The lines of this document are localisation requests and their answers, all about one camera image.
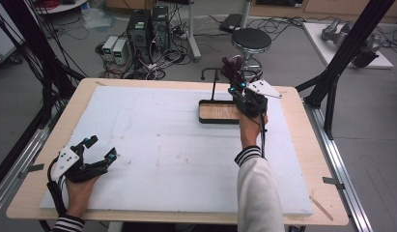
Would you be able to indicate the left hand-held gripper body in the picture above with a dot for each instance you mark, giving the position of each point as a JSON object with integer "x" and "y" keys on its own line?
{"x": 68, "y": 159}

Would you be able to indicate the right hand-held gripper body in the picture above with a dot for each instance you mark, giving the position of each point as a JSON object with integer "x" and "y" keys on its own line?
{"x": 254, "y": 101}

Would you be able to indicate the striped red bow tie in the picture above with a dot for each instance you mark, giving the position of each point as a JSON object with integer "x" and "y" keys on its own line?
{"x": 230, "y": 71}

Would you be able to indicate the black rack with wooden tray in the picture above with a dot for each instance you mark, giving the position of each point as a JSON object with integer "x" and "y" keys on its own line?
{"x": 215, "y": 112}

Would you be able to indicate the person's right hand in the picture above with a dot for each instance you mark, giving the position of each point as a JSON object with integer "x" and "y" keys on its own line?
{"x": 250, "y": 130}

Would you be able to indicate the person's left hand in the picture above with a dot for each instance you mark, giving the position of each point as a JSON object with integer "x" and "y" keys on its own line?
{"x": 78, "y": 196}

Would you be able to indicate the grey metal clip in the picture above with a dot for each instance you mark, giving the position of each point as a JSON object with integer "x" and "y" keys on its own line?
{"x": 33, "y": 167}
{"x": 333, "y": 182}

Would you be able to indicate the black round stool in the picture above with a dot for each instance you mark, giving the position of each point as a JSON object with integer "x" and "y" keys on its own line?
{"x": 250, "y": 40}

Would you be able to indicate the white foam board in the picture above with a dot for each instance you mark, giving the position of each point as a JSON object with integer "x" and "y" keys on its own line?
{"x": 160, "y": 167}

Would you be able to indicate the flat black box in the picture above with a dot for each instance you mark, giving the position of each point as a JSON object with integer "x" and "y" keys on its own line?
{"x": 231, "y": 22}

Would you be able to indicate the white table leg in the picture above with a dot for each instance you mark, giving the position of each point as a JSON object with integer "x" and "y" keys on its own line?
{"x": 193, "y": 38}

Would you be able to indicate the white floor board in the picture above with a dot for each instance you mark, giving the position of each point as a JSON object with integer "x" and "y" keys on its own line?
{"x": 315, "y": 38}

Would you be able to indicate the black computer tower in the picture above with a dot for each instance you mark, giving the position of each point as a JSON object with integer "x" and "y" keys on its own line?
{"x": 138, "y": 34}
{"x": 160, "y": 27}

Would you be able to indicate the white power supply unit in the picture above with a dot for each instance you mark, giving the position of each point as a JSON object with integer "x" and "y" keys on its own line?
{"x": 119, "y": 51}
{"x": 108, "y": 46}

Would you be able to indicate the clear plastic bag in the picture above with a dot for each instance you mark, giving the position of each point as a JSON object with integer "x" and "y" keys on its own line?
{"x": 96, "y": 17}

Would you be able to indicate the thin wooden stick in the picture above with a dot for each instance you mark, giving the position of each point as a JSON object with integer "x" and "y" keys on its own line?
{"x": 321, "y": 208}

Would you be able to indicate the white equipment case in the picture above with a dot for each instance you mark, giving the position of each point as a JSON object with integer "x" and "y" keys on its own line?
{"x": 4, "y": 43}

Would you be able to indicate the round white table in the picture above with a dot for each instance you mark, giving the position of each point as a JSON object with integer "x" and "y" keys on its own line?
{"x": 62, "y": 6}

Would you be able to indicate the aluminium rail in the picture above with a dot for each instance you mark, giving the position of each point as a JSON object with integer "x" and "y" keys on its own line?
{"x": 341, "y": 167}
{"x": 22, "y": 154}

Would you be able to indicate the black frame post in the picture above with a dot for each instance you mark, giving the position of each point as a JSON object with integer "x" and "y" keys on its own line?
{"x": 28, "y": 38}
{"x": 350, "y": 48}

